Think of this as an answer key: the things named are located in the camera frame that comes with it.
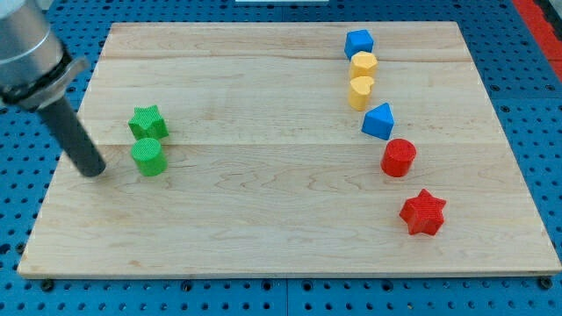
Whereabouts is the green cylinder block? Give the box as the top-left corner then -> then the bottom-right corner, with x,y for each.
131,138 -> 168,176

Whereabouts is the wooden board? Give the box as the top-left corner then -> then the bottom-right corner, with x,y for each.
18,22 -> 561,279

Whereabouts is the green star block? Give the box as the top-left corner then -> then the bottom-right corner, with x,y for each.
128,104 -> 169,140

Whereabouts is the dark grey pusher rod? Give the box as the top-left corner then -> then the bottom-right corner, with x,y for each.
37,97 -> 106,177

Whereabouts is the blue cube block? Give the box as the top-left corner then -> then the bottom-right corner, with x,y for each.
344,29 -> 374,60

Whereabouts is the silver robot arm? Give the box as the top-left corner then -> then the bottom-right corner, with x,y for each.
1,0 -> 89,111

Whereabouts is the yellow hexagon block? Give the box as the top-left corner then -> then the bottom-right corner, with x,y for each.
349,51 -> 378,79

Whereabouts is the blue triangle block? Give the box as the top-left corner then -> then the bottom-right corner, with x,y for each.
361,103 -> 394,140

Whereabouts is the yellow heart block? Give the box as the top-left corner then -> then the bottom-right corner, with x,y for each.
348,76 -> 375,111

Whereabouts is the red cylinder block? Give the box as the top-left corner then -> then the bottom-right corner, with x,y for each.
380,139 -> 417,177

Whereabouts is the red star block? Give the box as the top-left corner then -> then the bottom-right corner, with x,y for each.
400,189 -> 447,236

